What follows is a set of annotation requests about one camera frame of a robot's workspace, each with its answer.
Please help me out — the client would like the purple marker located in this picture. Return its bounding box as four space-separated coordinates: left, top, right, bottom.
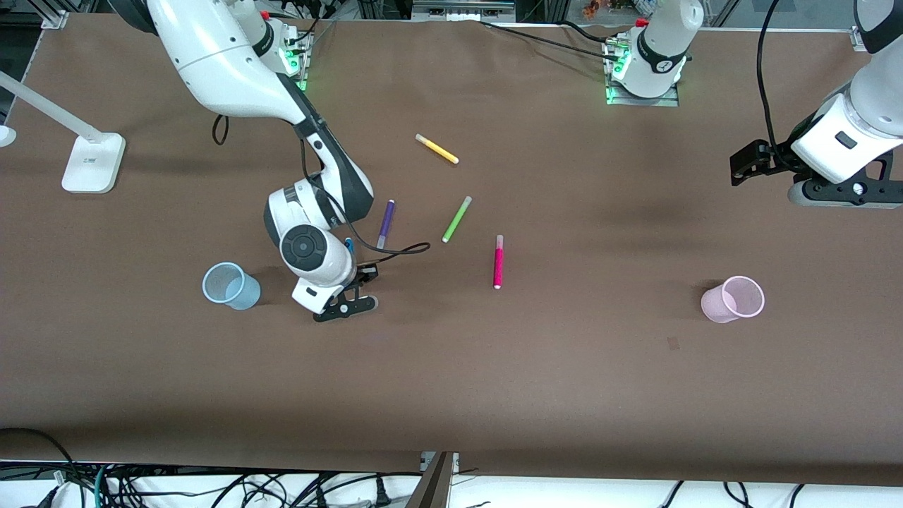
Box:
376 200 396 252

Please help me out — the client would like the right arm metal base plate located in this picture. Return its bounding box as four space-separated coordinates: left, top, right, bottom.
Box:
279 21 311 94

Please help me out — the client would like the green marker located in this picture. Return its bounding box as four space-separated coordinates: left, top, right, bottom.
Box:
442 196 473 244

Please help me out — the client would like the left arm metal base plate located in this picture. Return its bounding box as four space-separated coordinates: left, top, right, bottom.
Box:
605 39 680 107

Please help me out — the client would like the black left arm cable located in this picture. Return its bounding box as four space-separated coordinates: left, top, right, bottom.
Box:
757 0 801 164

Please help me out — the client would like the brown table cover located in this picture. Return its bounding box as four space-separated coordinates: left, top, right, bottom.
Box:
0 14 903 488

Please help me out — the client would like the white desk lamp stand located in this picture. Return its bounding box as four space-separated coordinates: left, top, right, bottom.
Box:
0 69 126 195

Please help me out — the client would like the yellow marker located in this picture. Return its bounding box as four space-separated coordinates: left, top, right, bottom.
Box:
415 133 460 165

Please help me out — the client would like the pink plastic cup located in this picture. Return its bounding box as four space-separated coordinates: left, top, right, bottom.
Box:
701 275 765 324

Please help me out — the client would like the blue plastic cup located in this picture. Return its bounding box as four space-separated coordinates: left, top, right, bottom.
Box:
202 262 262 310

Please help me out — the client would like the thick black floor cable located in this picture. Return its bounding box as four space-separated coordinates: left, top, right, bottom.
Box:
0 427 75 488

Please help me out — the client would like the aluminium frame rail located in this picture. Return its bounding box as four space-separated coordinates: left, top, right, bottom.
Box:
413 0 517 22

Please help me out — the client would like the long black table cable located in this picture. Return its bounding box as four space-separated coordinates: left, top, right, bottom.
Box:
480 20 622 57

